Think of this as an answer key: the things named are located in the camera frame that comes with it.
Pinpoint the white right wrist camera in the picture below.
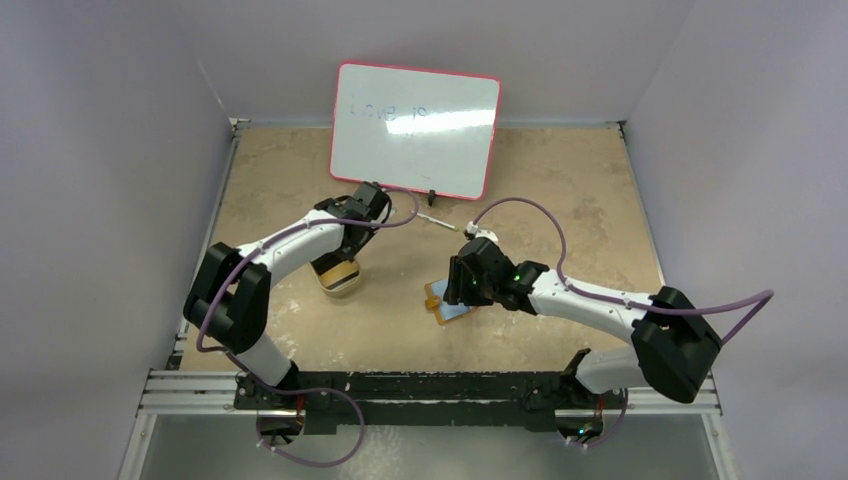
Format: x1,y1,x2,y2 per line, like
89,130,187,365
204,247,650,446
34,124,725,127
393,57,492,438
463,221,499,244

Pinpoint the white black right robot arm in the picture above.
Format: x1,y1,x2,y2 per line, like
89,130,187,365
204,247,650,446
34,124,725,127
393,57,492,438
443,237,723,407

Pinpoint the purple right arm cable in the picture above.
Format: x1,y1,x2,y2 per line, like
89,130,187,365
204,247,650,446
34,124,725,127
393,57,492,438
463,196,775,452

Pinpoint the pink framed whiteboard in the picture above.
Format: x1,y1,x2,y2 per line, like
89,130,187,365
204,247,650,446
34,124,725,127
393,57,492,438
329,61,501,200

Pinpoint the beige oval plastic tray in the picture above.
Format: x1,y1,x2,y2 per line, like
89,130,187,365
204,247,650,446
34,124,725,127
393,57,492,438
310,255,361,298

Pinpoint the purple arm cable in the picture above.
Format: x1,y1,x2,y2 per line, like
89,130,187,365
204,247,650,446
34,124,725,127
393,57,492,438
463,196,775,452
195,186,421,470

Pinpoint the yellow leather card holder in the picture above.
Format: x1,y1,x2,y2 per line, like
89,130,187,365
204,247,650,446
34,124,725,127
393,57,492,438
424,278,478,326

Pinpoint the white marker pen green cap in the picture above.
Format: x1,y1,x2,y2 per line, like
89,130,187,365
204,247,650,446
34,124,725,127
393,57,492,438
416,212,458,232

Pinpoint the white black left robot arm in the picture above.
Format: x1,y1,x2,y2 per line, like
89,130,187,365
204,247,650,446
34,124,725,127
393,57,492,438
183,182,392,409

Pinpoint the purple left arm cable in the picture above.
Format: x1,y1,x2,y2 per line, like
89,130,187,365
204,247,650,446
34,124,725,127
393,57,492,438
195,186,421,470

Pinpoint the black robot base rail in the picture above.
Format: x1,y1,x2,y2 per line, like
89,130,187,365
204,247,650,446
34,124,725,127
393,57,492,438
234,371,624,434

